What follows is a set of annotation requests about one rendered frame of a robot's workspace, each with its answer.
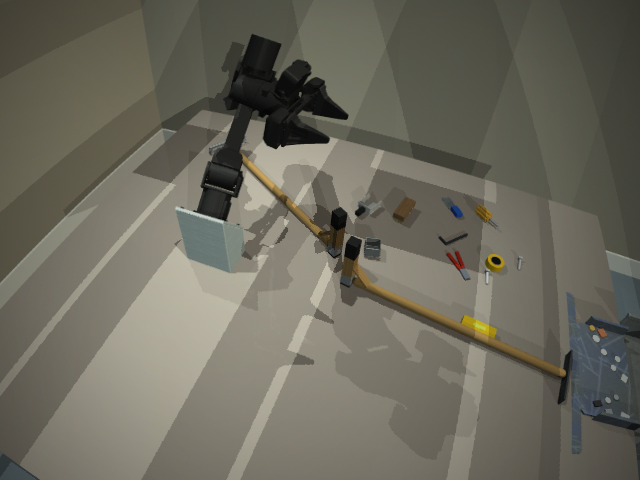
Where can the long wooden-handled rake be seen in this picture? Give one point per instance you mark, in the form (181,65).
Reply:
(334,241)

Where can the yellow ribbed screwdriver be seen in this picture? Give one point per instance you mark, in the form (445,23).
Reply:
(485,214)

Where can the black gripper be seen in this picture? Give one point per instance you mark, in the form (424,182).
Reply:
(283,126)

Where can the red-handled pliers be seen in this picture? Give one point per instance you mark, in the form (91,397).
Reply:
(460,267)

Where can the long wooden scraper with black blade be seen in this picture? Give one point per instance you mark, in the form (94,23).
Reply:
(351,267)

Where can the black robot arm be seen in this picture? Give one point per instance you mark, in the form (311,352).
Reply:
(224,169)

